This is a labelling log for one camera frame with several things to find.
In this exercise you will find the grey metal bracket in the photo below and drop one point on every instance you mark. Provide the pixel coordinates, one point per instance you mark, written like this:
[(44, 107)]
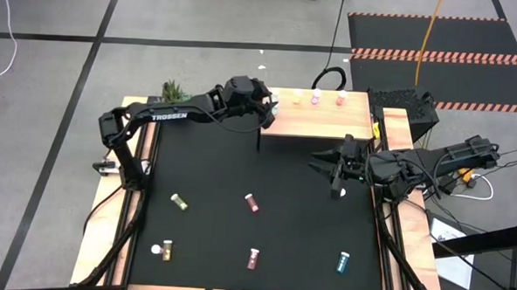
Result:
[(104, 166)]

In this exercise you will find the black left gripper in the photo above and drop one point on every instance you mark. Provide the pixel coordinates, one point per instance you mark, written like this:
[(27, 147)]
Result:
[(262, 103)]

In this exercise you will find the black foam-topped box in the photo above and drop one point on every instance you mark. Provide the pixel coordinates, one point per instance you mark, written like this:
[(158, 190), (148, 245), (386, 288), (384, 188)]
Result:
[(404, 103)]

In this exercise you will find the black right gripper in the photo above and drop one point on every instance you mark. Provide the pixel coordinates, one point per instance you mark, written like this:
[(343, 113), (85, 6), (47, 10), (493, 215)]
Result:
[(353, 166)]

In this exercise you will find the black desk edge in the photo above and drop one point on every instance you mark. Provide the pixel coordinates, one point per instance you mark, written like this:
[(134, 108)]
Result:
[(486, 240)]

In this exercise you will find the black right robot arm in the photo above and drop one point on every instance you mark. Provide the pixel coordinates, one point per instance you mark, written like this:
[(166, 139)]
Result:
[(437, 161)]

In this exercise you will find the black floor mat striped edges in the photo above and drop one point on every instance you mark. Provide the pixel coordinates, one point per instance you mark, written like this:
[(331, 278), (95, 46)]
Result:
[(464, 36)]

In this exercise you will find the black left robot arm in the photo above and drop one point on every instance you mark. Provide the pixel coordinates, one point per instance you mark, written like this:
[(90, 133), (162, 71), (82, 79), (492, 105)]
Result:
[(168, 115)]

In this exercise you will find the orange power plug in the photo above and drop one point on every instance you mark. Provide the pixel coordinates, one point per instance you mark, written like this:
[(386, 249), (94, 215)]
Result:
[(465, 173)]

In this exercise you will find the light wooden tray board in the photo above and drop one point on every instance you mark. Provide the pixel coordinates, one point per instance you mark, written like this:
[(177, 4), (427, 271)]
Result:
[(325, 121)]

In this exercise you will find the black frame strut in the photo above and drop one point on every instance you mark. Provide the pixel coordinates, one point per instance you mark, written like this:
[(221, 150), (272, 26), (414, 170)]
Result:
[(405, 265), (106, 254)]

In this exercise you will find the purple-pink medicine bottle white cap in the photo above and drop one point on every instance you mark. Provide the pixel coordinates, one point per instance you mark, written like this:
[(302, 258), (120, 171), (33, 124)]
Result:
[(315, 96), (343, 192), (251, 202)]

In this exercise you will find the white paper sheet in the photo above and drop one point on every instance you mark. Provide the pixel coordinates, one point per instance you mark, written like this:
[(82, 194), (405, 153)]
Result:
[(454, 267)]

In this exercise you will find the potted succulent plant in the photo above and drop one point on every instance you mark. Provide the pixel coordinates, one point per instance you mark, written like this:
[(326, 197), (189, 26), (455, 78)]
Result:
[(172, 90)]

